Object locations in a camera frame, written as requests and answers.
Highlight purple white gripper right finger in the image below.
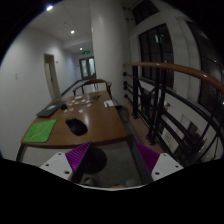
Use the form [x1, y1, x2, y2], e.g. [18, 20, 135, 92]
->
[135, 143, 182, 181]

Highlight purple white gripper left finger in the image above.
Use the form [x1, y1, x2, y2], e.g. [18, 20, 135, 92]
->
[41, 142, 91, 181]

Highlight black computer mouse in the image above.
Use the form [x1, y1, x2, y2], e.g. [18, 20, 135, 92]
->
[65, 117, 88, 136]

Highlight green mouse pad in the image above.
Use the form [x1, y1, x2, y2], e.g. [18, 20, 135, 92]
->
[24, 120, 56, 143]

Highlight black round stool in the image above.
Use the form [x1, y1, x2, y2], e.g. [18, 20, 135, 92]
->
[83, 148, 107, 174]

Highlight dark closed laptop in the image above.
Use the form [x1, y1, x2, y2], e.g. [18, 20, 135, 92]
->
[37, 101, 64, 117]

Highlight small black box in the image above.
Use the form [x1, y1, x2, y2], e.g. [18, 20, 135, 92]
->
[60, 104, 67, 110]

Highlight black railing with wooden handrail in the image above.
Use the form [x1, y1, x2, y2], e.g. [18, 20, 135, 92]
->
[123, 62, 224, 166]

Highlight black scissors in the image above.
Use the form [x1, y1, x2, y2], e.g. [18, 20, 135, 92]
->
[92, 95, 102, 100]

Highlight white paper sheet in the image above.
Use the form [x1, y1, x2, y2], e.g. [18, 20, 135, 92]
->
[104, 100, 114, 107]

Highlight wooden chair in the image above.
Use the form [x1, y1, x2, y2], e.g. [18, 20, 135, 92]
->
[73, 78, 112, 98]

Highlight double door with exit sign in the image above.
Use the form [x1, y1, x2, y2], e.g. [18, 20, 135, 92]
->
[79, 51, 96, 80]

